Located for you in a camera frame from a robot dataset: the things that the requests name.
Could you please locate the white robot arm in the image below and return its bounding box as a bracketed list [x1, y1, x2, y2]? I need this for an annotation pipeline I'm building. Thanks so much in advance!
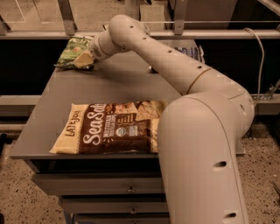
[89, 15, 255, 224]

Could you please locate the blue kettle chip bag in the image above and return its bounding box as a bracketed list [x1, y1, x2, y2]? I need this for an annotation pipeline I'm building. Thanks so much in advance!
[176, 46, 205, 63]

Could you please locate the grey metal railing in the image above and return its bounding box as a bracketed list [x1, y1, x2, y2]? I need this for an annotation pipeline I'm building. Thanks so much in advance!
[0, 0, 280, 39]

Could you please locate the grey drawer cabinet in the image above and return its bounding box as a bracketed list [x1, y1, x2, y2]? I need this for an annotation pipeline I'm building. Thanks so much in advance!
[10, 39, 245, 224]

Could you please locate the brown sea salt chip bag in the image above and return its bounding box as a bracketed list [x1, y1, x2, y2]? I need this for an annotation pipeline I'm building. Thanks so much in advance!
[51, 101, 167, 154]

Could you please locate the green jalapeno chip bag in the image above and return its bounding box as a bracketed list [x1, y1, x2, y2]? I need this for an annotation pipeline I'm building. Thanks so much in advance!
[55, 36, 94, 70]

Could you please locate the white cable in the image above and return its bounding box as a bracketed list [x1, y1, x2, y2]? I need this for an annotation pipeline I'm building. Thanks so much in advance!
[243, 27, 266, 107]

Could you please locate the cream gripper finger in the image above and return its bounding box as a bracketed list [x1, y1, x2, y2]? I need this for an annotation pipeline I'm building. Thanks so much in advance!
[73, 50, 95, 68]

